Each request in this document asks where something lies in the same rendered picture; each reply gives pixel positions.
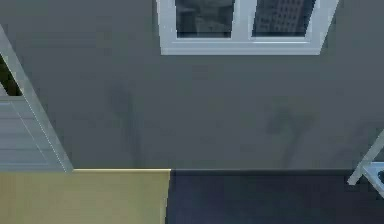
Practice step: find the white metal chair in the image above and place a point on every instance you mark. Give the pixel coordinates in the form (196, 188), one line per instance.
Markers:
(370, 166)

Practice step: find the white framed window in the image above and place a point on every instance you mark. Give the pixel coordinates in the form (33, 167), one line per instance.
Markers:
(245, 30)

